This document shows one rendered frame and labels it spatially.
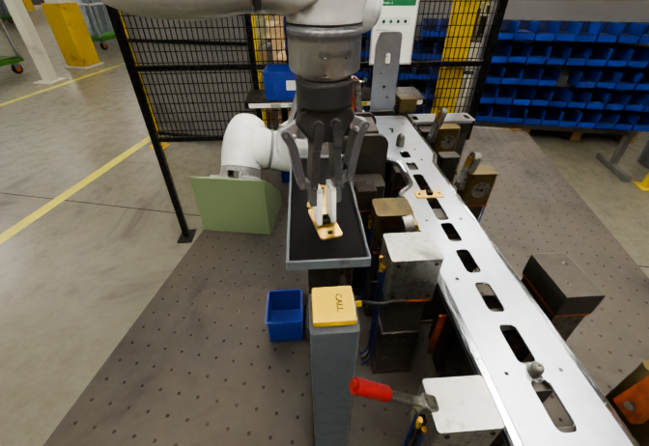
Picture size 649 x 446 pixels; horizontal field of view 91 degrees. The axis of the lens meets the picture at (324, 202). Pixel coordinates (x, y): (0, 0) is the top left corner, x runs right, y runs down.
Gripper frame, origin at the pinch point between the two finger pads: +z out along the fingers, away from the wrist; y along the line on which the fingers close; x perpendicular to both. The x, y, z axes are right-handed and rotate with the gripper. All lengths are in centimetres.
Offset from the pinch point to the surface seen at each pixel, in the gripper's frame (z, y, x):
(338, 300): 7.4, -2.3, -13.7
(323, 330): 9.4, -5.4, -16.3
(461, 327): 23.1, 21.9, -15.2
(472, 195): 27, 57, 25
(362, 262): 7.5, 4.0, -7.7
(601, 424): 23, 32, -35
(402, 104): 20, 68, 91
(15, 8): 13, -288, 648
